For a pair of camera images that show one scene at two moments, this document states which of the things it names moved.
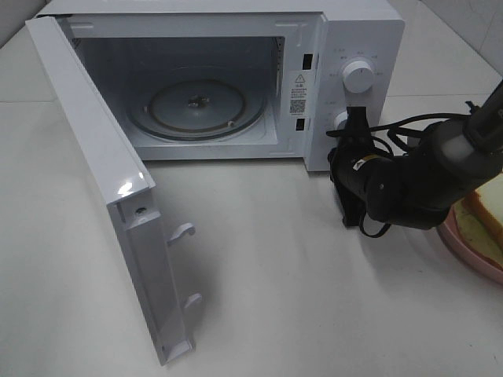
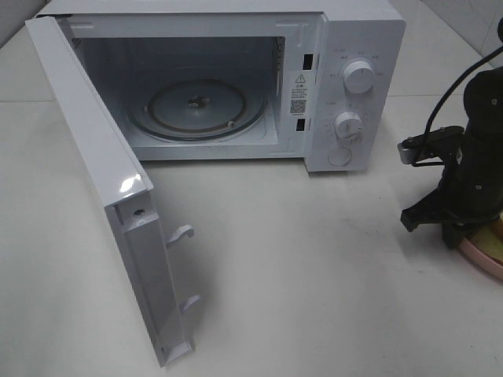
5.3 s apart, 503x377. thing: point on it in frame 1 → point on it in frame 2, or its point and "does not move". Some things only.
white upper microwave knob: (357, 76) does not move
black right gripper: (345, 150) → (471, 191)
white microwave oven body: (238, 79) does not move
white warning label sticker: (300, 93) does not move
